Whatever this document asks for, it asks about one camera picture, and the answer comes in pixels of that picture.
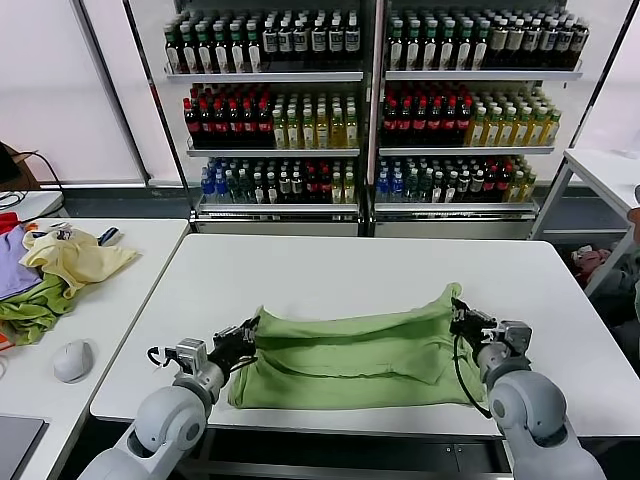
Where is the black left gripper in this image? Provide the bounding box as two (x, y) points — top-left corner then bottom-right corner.
(208, 317), (261, 374)

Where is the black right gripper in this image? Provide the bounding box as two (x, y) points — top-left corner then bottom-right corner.
(449, 298), (501, 351)

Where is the light green polo shirt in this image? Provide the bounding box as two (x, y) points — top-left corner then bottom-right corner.
(227, 282), (489, 412)

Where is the metal drinks shelf unit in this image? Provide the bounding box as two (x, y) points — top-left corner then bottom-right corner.
(122, 0), (375, 239)
(372, 0), (589, 241)

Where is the pink cloth pile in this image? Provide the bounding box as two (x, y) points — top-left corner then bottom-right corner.
(571, 244), (617, 286)

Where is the dark metal table crossbar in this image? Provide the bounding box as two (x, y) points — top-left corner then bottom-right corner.
(207, 428), (514, 474)

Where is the white computer mouse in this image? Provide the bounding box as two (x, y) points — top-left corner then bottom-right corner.
(53, 338), (95, 384)

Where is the pale yellow shirt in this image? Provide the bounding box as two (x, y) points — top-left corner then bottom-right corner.
(18, 229), (143, 300)

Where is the red cap cola bottle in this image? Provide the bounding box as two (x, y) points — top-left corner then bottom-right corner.
(256, 98), (272, 149)
(381, 98), (397, 147)
(227, 98), (243, 149)
(181, 98), (197, 149)
(426, 98), (442, 147)
(241, 98), (257, 149)
(411, 98), (427, 147)
(455, 98), (471, 147)
(197, 98), (213, 149)
(441, 98), (457, 147)
(396, 98), (412, 147)
(212, 98), (228, 149)

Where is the crumpled green garment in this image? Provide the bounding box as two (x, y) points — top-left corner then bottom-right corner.
(0, 273), (76, 347)

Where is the purple garment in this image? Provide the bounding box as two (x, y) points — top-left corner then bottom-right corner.
(0, 227), (44, 303)

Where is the green cap dark juice bottle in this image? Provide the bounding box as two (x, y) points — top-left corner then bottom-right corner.
(455, 21), (473, 71)
(438, 21), (456, 71)
(164, 24), (182, 75)
(196, 24), (214, 75)
(387, 21), (405, 71)
(228, 24), (246, 75)
(180, 24), (198, 75)
(404, 21), (422, 71)
(472, 21), (490, 71)
(245, 24), (263, 75)
(421, 21), (439, 71)
(212, 24), (230, 75)

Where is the brown cardboard box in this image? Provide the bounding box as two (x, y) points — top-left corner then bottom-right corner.
(0, 141), (41, 190)

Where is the beige label dark bottle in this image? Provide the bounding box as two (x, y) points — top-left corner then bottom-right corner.
(490, 18), (508, 69)
(506, 18), (524, 69)

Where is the white cap dark drink bottle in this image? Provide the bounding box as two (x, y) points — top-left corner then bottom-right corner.
(540, 18), (558, 69)
(572, 18), (590, 69)
(556, 18), (574, 69)
(523, 18), (541, 69)

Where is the white cap black tea bottle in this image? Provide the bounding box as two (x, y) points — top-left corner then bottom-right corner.
(291, 18), (308, 63)
(276, 18), (293, 63)
(310, 18), (327, 63)
(327, 18), (344, 63)
(343, 18), (360, 63)
(261, 18), (278, 63)

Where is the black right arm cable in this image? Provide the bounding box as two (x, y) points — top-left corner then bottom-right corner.
(452, 334), (494, 419)

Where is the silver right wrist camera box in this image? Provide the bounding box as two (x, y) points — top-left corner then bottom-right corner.
(497, 319), (533, 359)

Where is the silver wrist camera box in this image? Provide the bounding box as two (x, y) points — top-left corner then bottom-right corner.
(497, 319), (533, 359)
(174, 338), (208, 375)

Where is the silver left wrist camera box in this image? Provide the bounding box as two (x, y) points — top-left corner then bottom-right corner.
(174, 338), (208, 375)

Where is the white metal frame table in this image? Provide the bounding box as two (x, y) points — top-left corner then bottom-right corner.
(528, 148), (640, 297)

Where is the thick black cable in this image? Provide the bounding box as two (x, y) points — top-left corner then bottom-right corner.
(29, 151), (65, 194)

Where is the diagonal black white frame bar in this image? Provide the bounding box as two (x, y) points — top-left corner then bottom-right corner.
(574, 0), (640, 151)
(69, 0), (151, 189)

